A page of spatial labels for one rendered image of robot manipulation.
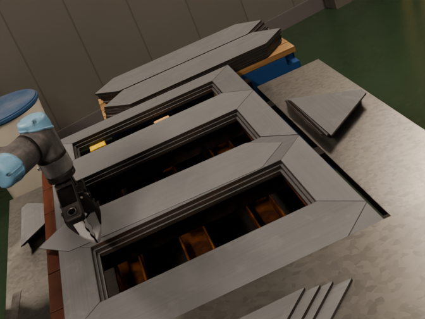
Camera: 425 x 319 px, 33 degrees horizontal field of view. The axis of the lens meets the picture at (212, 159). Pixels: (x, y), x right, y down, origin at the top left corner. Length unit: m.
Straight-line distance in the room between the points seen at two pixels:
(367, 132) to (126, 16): 3.17
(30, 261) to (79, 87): 2.79
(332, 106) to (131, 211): 0.72
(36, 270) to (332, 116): 1.04
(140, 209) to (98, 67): 3.15
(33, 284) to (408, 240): 1.37
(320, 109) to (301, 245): 0.78
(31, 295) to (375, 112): 1.17
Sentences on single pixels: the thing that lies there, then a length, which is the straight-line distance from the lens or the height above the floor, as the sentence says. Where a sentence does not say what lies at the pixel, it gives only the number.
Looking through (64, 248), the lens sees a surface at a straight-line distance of 2.00.
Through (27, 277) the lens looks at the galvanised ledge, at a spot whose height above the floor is 0.68.
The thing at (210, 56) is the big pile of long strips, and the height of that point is 0.85.
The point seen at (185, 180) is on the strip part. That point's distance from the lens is 2.04.
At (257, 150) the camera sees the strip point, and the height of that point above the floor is 0.85.
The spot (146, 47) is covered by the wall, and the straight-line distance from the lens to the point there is 5.16.
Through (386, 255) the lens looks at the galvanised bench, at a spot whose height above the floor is 1.05.
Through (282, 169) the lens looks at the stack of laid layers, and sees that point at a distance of 1.95.
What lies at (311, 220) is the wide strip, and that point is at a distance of 1.66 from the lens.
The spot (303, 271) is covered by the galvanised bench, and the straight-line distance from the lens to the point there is 1.19.
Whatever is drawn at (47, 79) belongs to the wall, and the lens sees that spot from 5.01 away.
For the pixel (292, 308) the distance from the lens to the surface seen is 1.09.
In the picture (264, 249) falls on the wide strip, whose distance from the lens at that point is 1.63.
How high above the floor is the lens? 1.76
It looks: 26 degrees down
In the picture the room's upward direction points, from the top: 23 degrees counter-clockwise
